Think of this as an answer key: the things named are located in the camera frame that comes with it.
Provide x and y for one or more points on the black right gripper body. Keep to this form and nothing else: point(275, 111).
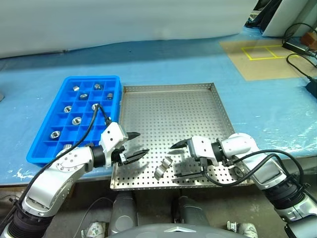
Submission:
point(203, 165)

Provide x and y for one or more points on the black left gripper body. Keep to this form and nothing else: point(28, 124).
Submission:
point(119, 156)

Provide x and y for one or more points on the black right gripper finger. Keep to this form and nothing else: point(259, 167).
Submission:
point(189, 174)
point(180, 144)

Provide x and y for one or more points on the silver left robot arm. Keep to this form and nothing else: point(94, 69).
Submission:
point(69, 163)

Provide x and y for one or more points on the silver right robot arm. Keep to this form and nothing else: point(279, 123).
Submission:
point(240, 146)

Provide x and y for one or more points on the perforated steel tray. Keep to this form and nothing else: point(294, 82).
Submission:
point(173, 111)

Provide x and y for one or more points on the blue compartment tray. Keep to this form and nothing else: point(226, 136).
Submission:
point(44, 143)

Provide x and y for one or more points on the dark grey robot leg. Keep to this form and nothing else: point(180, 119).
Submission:
point(190, 213)
point(122, 213)

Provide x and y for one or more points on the grey robot torso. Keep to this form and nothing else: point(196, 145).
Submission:
point(173, 232)

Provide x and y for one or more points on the white metal foot clamp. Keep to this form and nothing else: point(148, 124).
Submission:
point(240, 228)

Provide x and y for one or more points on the blue plastic table cover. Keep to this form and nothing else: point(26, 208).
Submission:
point(161, 62)

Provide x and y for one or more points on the brown cardboard sheet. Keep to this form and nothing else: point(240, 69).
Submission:
point(260, 69)

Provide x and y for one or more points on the black power adapter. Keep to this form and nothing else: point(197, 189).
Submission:
point(312, 86)

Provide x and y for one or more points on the flat black device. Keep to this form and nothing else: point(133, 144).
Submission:
point(294, 46)

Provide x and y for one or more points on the dark clutter behind table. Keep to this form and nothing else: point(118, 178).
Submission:
point(257, 15)

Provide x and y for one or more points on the orange brown block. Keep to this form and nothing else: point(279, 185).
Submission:
point(307, 39)

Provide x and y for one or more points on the white panel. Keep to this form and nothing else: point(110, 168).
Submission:
point(284, 15)

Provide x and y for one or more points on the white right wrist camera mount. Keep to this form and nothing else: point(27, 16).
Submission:
point(201, 148)

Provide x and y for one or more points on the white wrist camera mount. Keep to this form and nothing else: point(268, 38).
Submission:
point(201, 148)
point(112, 136)

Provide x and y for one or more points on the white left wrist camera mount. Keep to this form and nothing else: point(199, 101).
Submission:
point(112, 136)

